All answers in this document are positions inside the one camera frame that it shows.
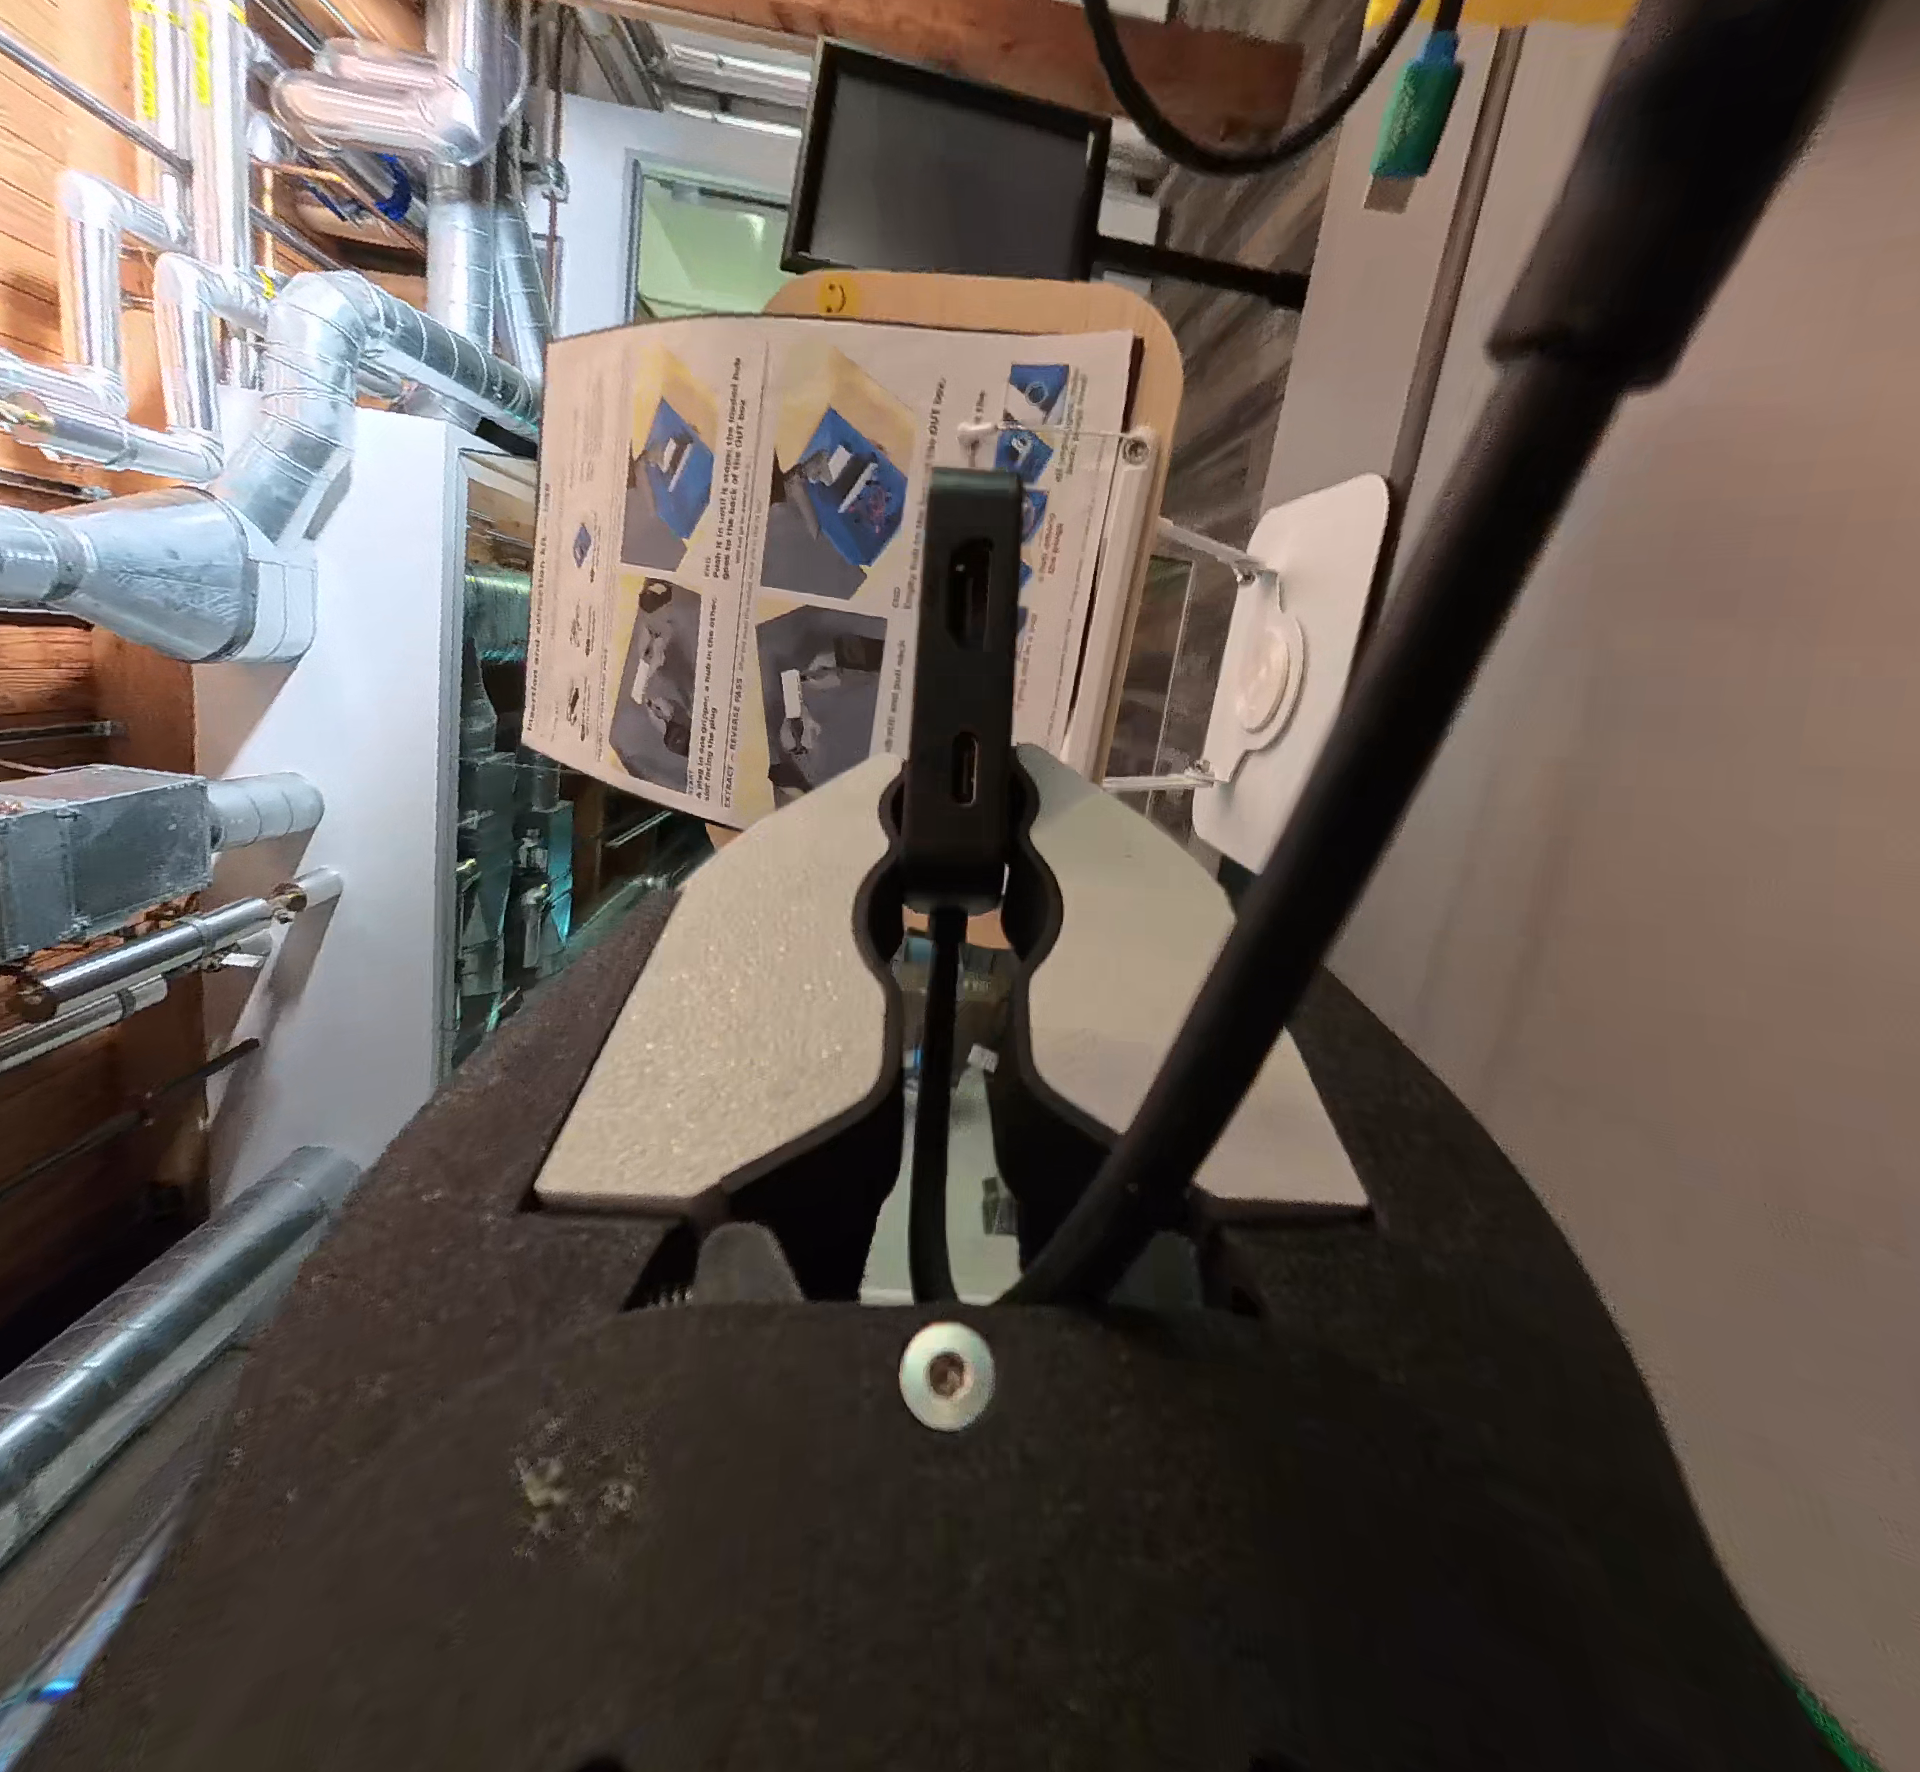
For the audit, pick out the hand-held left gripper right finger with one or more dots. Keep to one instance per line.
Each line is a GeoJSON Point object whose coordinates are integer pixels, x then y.
{"type": "Point", "coordinates": [1142, 961]}

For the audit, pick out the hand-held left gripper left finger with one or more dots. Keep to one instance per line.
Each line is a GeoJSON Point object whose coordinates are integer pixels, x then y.
{"type": "Point", "coordinates": [707, 1053]}

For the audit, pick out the black square hub lead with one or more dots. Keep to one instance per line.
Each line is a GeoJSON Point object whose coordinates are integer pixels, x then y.
{"type": "Point", "coordinates": [1441, 634]}

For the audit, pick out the white stand base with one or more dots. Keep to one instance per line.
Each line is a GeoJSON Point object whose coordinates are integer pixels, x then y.
{"type": "Point", "coordinates": [1290, 664]}

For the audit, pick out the printed instruction sheet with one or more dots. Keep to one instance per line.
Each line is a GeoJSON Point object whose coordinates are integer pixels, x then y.
{"type": "Point", "coordinates": [783, 544]}

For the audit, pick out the instruction sheet on stand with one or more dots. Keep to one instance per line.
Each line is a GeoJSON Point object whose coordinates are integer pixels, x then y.
{"type": "Point", "coordinates": [1156, 424]}

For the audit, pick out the yellow smiley sticker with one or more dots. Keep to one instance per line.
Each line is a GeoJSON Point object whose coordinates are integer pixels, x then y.
{"type": "Point", "coordinates": [838, 295]}

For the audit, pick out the silver ventilation duct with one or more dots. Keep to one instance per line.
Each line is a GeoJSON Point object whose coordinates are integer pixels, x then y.
{"type": "Point", "coordinates": [180, 544]}
{"type": "Point", "coordinates": [332, 93]}

